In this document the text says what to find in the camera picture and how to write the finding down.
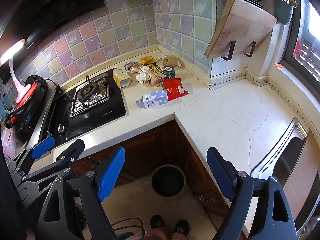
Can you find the beige crumpled paper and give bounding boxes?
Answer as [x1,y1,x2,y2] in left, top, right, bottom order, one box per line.
[146,74,165,87]

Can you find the pale yellow box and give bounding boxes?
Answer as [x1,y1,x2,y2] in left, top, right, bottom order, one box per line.
[112,69,131,88]

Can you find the blue and white milk carton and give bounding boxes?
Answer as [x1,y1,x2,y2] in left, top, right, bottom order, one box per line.
[135,89,170,110]

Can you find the black power cable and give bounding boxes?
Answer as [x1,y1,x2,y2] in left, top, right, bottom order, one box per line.
[35,78,64,94]

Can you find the green utensil holder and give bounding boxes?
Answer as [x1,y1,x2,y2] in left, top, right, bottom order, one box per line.
[275,0,293,25]

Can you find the dark green box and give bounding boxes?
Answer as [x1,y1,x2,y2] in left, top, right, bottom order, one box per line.
[162,66,176,80]

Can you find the gas burner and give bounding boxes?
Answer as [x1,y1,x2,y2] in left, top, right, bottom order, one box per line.
[75,84,100,100]

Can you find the black glass gas stove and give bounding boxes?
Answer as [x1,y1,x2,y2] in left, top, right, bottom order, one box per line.
[46,69,128,147]

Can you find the wooden cutting board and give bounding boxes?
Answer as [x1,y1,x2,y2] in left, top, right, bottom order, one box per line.
[204,0,278,59]

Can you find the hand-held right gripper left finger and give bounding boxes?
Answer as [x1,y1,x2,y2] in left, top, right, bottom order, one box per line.
[37,147,125,240]

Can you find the person's pink trousers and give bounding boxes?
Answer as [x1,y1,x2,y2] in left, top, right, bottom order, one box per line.
[147,230,188,240]

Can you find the black range hood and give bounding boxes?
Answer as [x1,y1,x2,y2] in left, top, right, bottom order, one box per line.
[0,0,105,47]

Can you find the window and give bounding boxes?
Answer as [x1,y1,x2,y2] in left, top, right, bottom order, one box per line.
[280,0,320,83]

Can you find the crumpled silver snack wrapper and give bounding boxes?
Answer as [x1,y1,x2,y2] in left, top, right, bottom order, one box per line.
[124,61,143,74]

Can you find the red snack packet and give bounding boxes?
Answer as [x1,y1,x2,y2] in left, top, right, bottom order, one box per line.
[162,78,190,102]

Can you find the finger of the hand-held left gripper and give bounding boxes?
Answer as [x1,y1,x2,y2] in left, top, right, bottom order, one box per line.
[9,136,56,174]
[21,139,85,181]

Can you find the dark round trash bin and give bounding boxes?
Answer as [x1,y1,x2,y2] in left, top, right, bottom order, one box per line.
[151,164,187,197]

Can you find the pink desk lamp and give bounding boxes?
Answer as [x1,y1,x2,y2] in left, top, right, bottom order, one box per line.
[0,39,34,104]

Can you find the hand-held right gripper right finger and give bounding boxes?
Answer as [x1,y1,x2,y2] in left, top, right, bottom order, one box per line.
[207,147,297,240]

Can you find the aluminium foil burner liner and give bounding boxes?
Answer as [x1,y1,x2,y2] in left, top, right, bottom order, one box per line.
[70,76,110,118]

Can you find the black cutting board holder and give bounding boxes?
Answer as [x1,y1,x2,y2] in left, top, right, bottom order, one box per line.
[220,41,257,61]

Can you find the red and black appliance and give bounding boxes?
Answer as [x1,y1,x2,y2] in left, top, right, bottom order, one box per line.
[5,75,50,143]

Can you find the black floor cable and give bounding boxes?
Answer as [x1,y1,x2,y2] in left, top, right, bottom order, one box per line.
[110,219,145,240]

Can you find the white cloth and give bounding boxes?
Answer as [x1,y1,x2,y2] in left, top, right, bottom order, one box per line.
[136,67,153,85]

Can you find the brown wooden cabinet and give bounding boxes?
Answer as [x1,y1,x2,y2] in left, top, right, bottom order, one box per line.
[71,120,230,208]

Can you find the steel sink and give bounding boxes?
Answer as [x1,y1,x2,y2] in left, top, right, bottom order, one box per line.
[250,117,320,235]

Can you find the yellow brown packet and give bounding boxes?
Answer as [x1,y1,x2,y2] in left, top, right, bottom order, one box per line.
[139,56,157,66]

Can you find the clear bag brown contents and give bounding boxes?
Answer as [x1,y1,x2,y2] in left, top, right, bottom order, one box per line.
[164,54,183,67]

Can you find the black patterned shoe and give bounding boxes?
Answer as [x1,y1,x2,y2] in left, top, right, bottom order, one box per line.
[173,220,190,237]
[150,215,165,230]

